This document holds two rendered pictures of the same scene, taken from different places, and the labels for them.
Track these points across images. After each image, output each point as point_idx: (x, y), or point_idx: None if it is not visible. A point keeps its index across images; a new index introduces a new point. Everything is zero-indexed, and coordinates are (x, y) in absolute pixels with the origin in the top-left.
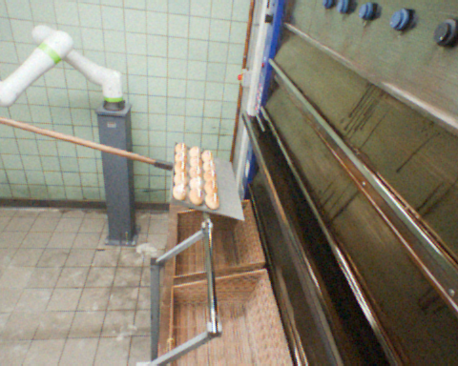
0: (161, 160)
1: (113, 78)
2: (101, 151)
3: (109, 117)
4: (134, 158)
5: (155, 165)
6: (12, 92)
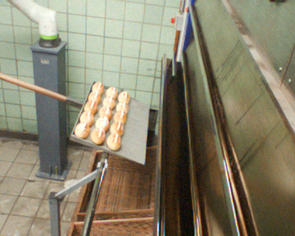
0: (72, 97)
1: (48, 17)
2: (17, 85)
3: (43, 54)
4: (46, 94)
5: (65, 102)
6: None
